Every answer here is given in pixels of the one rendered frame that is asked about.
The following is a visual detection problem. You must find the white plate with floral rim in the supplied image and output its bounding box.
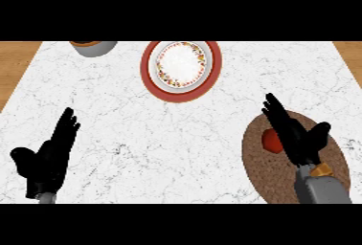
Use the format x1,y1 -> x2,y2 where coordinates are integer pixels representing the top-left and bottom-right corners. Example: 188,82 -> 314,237
148,41 -> 215,94

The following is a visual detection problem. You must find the grey pot with orange rim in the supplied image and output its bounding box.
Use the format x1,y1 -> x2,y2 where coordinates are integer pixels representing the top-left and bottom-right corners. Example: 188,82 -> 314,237
70,41 -> 119,58

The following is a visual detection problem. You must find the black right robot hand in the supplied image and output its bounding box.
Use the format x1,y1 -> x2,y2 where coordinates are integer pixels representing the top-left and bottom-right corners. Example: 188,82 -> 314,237
261,92 -> 333,167

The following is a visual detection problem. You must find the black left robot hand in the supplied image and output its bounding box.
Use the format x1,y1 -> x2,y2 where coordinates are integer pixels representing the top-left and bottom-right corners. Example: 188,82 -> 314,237
11,107 -> 83,200

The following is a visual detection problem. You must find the round brown woven placemat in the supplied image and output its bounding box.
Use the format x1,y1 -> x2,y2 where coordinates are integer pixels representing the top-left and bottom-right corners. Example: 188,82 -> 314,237
243,109 -> 352,205

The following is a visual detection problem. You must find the round red placemat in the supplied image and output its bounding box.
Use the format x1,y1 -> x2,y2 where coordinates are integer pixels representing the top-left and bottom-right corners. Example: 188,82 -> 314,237
139,41 -> 224,104

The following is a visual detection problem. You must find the red-brown croissant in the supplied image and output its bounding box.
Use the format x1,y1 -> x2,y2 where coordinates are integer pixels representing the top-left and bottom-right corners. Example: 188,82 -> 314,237
261,128 -> 284,154

